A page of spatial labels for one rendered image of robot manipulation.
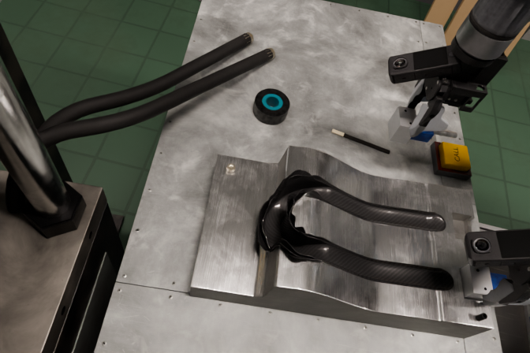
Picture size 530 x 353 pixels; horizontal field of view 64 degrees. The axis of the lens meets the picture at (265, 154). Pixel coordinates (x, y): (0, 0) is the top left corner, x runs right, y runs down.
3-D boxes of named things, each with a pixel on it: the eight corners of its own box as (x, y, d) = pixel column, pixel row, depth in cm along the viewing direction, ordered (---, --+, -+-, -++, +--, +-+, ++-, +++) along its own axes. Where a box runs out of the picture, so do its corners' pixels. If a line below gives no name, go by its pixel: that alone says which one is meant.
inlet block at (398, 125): (447, 133, 90) (460, 117, 85) (450, 152, 87) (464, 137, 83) (387, 121, 89) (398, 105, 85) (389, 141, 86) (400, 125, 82)
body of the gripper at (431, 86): (468, 117, 76) (512, 68, 66) (422, 107, 75) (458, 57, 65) (462, 84, 80) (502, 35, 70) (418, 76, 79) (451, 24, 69)
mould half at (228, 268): (446, 209, 92) (483, 179, 81) (464, 339, 77) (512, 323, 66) (215, 169, 88) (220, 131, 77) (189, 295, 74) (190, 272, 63)
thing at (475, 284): (520, 284, 78) (541, 275, 73) (527, 312, 75) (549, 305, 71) (452, 273, 77) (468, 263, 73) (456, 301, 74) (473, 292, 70)
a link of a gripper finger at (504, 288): (516, 323, 70) (552, 295, 64) (482, 317, 69) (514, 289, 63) (509, 306, 72) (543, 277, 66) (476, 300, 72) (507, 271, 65)
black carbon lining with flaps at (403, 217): (438, 217, 82) (465, 194, 74) (449, 302, 73) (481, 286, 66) (261, 186, 80) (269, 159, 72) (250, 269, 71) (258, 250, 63)
